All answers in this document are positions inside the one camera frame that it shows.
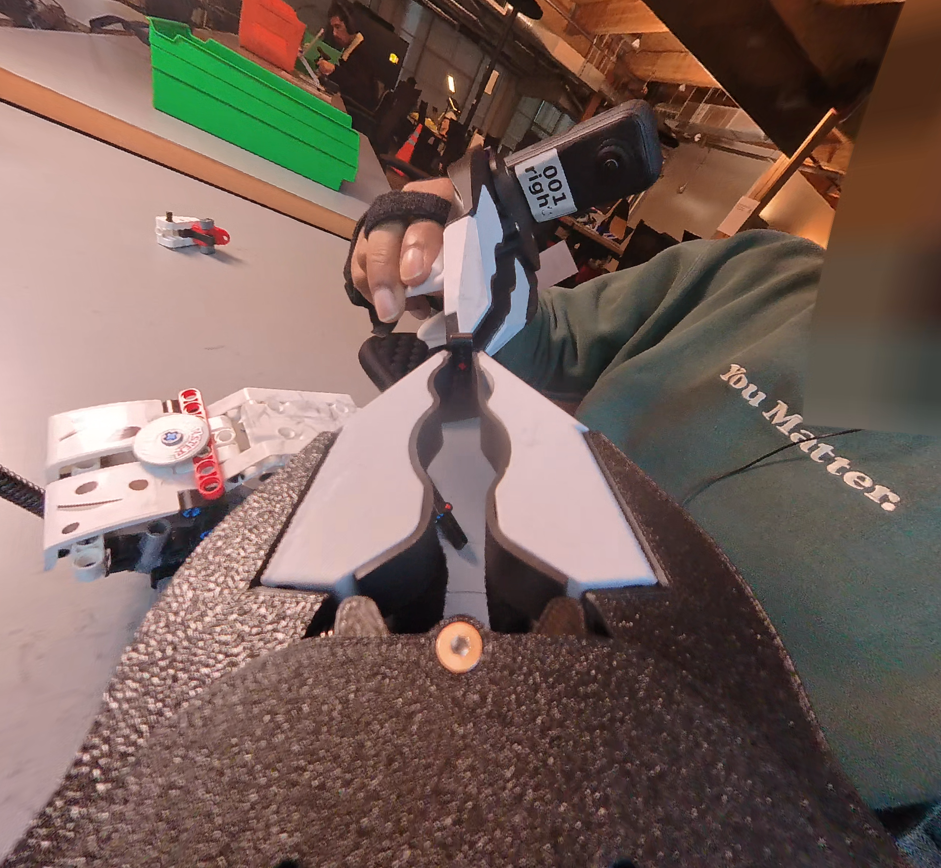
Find person's green sweatshirt torso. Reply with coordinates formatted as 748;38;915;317
573;236;941;810

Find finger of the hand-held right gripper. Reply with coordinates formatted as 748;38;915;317
474;264;535;359
443;210;510;341

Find black ridged rod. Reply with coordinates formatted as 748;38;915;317
0;464;47;516

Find small white red brick assembly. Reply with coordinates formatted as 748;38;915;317
154;210;231;253

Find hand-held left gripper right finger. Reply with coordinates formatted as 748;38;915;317
476;352;657;587

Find orange plastic bin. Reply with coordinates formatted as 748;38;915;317
239;0;308;71

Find person's right hand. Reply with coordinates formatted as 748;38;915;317
346;177;457;328

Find black chair armrest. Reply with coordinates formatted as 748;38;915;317
358;330;435;393

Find grey desk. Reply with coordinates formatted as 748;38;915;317
0;99;383;840

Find white brick toy truck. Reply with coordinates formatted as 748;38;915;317
40;386;361;590

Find green plastic bin stack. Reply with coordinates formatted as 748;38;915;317
147;15;361;193

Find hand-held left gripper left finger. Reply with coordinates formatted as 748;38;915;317
261;353;451;590

